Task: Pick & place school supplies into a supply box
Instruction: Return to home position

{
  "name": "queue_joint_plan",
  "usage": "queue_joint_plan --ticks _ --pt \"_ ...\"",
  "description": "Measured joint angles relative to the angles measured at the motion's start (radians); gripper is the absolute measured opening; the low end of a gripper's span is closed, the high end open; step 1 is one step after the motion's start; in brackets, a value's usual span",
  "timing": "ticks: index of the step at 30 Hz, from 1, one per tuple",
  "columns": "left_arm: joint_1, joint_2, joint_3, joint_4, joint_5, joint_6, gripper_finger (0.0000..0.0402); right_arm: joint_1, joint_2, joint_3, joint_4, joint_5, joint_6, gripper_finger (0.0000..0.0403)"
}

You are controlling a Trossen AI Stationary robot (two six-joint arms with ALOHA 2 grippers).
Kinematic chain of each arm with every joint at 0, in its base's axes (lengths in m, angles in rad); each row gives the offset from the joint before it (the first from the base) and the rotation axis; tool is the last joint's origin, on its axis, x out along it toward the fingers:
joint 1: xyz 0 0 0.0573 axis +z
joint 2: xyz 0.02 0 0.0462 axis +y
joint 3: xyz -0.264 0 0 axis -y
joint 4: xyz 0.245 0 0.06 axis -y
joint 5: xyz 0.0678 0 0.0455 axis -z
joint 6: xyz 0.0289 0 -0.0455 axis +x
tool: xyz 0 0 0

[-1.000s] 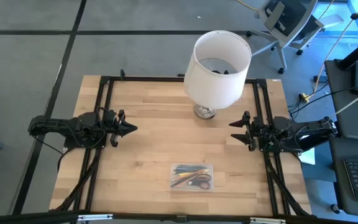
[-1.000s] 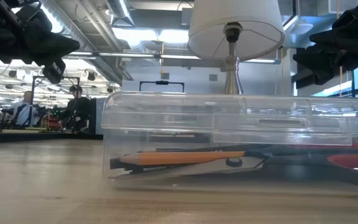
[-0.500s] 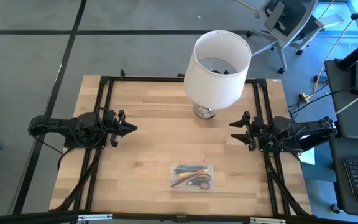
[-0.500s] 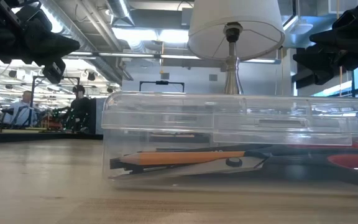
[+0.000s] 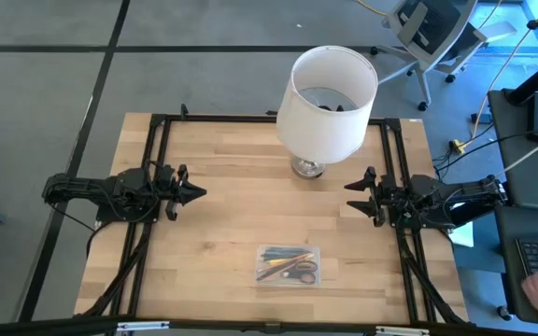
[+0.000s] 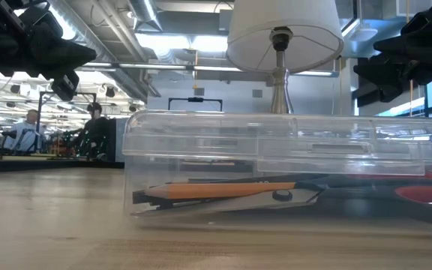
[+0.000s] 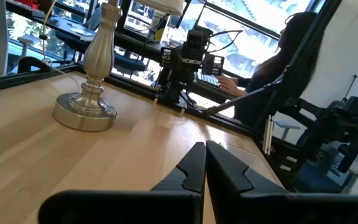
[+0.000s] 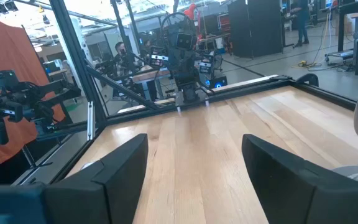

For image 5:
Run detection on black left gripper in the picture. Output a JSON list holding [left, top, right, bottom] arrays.
[[154, 163, 207, 221]]

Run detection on yellow power cable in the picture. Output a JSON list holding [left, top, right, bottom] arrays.
[[448, 0, 538, 155], [355, 0, 389, 18]]

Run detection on clear plastic supply box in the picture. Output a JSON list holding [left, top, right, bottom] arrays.
[[254, 244, 321, 287]]

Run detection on grey office chair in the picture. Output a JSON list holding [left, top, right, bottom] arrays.
[[370, 0, 517, 112]]

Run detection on silver table lamp white shade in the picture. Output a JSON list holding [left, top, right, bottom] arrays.
[[276, 45, 380, 180]]

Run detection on black aluminium table frame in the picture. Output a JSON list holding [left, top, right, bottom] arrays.
[[75, 103, 469, 336]]

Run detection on dark grey desk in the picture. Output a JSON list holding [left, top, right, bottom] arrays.
[[487, 88, 538, 326]]

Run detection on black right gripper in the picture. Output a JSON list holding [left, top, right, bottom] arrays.
[[344, 166, 413, 229]]

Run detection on orange pencil pink eraser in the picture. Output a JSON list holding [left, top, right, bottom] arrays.
[[257, 253, 316, 273]]

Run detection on white paper sheet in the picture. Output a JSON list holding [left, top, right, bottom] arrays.
[[448, 221, 475, 248]]

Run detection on blue pen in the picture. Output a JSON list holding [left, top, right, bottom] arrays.
[[260, 248, 298, 258]]

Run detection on red-handled scissors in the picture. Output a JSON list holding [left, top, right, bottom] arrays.
[[255, 260, 319, 286]]

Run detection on silver aluminium bracket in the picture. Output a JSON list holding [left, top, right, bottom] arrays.
[[375, 326, 432, 336], [117, 320, 171, 332]]

